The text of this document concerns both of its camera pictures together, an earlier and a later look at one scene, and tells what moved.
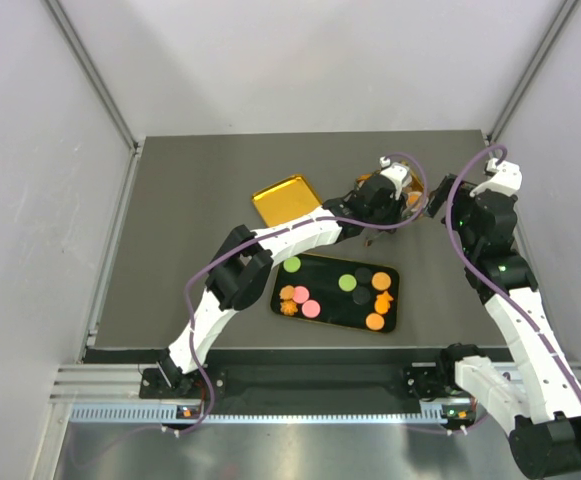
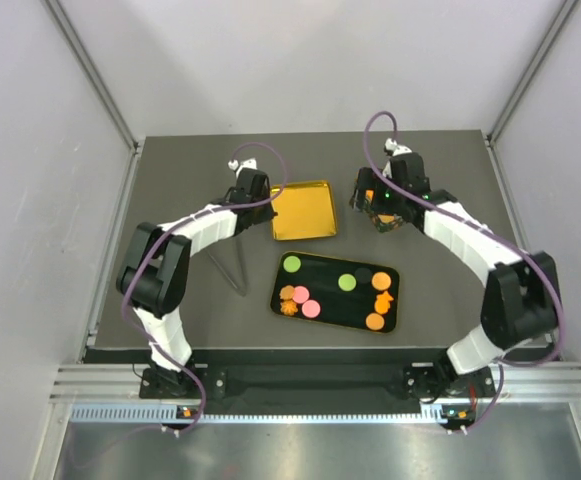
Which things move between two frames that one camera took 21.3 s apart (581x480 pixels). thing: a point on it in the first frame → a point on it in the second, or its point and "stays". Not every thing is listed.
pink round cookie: x=300 y=294 stays
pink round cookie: x=311 y=308 stays
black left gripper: x=395 y=205 → x=267 y=215
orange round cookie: x=375 y=321 stays
